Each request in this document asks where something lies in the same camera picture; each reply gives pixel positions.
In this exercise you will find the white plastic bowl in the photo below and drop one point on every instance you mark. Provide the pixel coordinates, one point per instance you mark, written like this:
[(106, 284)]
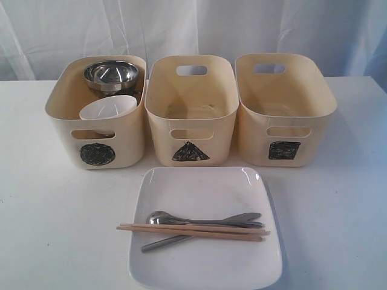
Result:
[(109, 107)]

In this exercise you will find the stainless steel bowl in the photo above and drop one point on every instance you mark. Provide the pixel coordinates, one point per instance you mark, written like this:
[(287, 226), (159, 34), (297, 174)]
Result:
[(111, 76)]

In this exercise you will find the cream bin with triangle mark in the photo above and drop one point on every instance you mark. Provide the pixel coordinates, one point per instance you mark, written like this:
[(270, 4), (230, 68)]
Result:
[(192, 103)]

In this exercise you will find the stainless steel spoon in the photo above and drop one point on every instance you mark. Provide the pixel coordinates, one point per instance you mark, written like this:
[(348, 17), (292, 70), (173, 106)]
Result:
[(243, 220)]

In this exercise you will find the stainless steel knife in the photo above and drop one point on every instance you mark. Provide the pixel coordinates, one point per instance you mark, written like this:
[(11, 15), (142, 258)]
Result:
[(164, 242)]

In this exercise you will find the cream bin with square mark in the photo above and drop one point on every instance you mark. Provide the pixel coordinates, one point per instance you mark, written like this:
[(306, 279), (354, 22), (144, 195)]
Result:
[(285, 108)]

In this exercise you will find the cream bin with circle mark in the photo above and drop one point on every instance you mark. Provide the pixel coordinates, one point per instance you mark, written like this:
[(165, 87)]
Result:
[(96, 144)]

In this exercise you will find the white square plate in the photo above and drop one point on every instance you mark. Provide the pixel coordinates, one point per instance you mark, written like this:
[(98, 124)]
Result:
[(205, 193)]

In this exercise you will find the white backdrop curtain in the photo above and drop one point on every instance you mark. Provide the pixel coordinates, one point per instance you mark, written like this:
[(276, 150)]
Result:
[(40, 38)]

